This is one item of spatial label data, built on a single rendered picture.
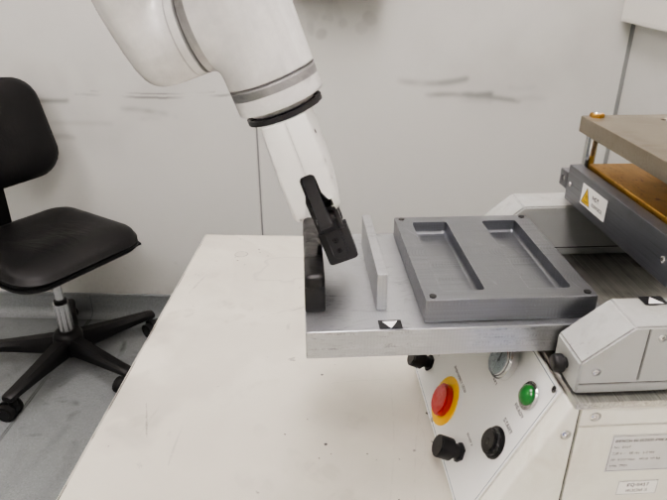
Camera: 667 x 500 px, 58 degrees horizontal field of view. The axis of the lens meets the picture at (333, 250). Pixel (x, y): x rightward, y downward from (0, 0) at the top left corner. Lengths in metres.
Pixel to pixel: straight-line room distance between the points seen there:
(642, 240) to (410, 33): 1.48
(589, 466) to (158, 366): 0.58
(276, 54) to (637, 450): 0.49
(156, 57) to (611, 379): 0.49
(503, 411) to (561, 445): 0.08
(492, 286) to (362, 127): 1.52
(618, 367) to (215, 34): 0.45
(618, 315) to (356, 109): 1.58
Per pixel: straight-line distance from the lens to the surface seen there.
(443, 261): 0.67
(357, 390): 0.84
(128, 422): 0.83
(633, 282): 0.81
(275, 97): 0.54
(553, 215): 0.81
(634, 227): 0.67
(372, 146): 2.09
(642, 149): 0.68
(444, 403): 0.75
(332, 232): 0.61
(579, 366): 0.57
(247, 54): 0.54
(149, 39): 0.56
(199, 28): 0.55
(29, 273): 1.89
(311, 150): 0.55
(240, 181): 2.17
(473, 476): 0.68
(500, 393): 0.68
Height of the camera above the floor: 1.28
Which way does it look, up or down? 26 degrees down
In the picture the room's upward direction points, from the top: straight up
